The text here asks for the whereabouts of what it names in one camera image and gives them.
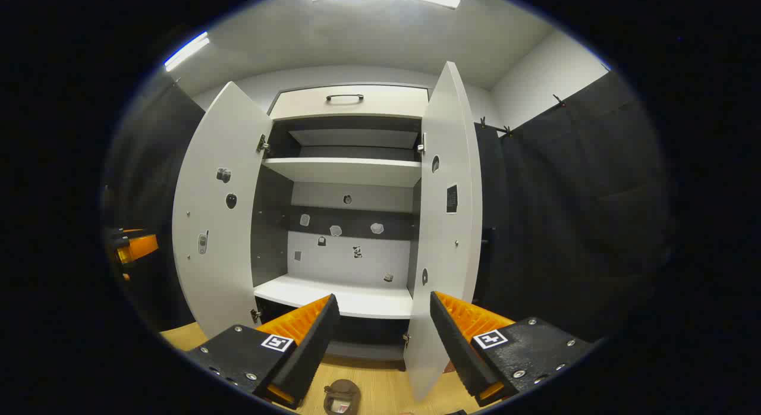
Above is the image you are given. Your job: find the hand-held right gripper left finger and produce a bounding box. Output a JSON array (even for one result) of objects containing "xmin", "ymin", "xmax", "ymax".
[{"xmin": 184, "ymin": 293, "xmax": 341, "ymax": 411}]

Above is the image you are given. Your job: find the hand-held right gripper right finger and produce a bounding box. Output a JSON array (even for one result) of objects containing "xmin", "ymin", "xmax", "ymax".
[{"xmin": 429, "ymin": 291, "xmax": 595, "ymax": 407}]

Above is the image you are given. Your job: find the brown fuzzy shoe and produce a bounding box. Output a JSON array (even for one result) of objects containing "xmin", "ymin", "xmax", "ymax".
[{"xmin": 323, "ymin": 379, "xmax": 361, "ymax": 415}]

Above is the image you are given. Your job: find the white cabinet drawer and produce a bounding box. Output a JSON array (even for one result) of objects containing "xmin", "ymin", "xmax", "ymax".
[{"xmin": 269, "ymin": 85, "xmax": 429, "ymax": 120}]

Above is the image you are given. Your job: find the black backdrop cloth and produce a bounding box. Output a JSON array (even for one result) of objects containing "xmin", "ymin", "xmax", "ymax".
[{"xmin": 101, "ymin": 70, "xmax": 675, "ymax": 344}]

